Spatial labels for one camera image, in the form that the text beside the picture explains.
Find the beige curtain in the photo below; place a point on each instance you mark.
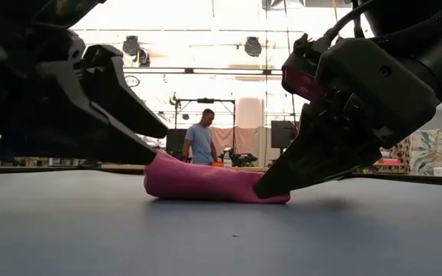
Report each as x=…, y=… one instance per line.
x=244, y=142

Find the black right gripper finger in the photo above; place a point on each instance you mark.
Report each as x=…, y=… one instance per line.
x=313, y=168

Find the black round ceiling lamp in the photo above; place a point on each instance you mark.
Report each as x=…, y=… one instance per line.
x=131, y=45
x=252, y=46

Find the brown dotted fabric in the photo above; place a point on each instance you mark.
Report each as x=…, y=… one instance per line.
x=401, y=149

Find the black upright panel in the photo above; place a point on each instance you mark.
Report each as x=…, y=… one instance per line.
x=175, y=142

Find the pink tray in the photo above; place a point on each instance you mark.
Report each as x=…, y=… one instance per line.
x=390, y=161

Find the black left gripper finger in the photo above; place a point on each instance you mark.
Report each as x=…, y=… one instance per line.
x=102, y=142
x=117, y=84

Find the white plastic bottle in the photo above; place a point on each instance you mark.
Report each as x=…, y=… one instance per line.
x=227, y=160

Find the black square monitor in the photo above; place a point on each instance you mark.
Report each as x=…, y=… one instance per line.
x=284, y=134

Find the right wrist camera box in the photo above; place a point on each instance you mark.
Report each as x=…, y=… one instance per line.
x=301, y=82

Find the orange bowl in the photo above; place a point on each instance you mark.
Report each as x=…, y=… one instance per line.
x=217, y=164

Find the person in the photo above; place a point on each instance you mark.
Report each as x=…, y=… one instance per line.
x=200, y=142

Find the floral patterned fabric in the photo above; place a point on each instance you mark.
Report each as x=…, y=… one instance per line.
x=432, y=149

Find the black machine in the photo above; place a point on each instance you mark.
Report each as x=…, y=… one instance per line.
x=244, y=159

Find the black table frame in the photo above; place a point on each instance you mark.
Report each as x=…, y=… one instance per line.
x=52, y=169

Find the pink towel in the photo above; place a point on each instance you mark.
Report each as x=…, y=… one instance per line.
x=205, y=180

